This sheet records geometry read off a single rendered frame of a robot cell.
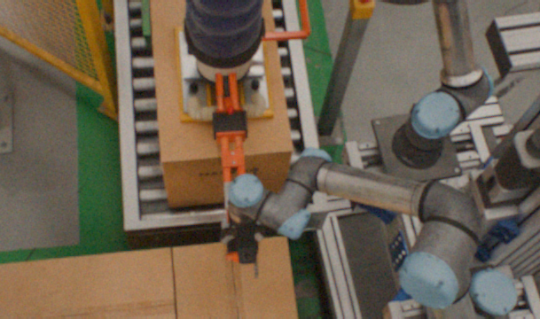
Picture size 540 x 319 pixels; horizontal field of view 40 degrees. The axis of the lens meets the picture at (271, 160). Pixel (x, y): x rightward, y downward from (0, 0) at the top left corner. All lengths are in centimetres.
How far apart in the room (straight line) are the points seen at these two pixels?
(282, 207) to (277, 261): 88
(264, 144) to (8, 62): 169
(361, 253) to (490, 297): 114
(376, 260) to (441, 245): 149
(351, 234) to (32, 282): 122
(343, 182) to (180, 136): 74
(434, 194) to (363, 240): 144
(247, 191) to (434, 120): 60
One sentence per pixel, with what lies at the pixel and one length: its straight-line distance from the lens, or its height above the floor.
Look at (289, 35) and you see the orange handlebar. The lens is 229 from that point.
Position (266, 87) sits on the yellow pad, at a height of 97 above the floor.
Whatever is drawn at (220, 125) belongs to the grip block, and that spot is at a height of 110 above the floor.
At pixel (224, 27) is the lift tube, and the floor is 136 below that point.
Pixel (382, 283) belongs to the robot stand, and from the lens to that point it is 294.
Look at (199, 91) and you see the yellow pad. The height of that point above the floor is 97.
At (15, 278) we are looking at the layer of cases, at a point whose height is 54.
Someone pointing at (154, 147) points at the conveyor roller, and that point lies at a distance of 270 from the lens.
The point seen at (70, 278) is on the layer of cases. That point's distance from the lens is 258.
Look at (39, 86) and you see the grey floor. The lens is 352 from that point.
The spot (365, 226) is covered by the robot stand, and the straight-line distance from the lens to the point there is 299.
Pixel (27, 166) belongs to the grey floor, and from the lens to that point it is 336.
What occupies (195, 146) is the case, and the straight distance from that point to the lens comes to 225.
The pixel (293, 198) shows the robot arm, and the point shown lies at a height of 141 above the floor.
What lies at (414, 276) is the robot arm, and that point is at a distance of 147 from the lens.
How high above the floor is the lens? 299
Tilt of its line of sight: 66 degrees down
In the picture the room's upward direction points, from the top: 9 degrees clockwise
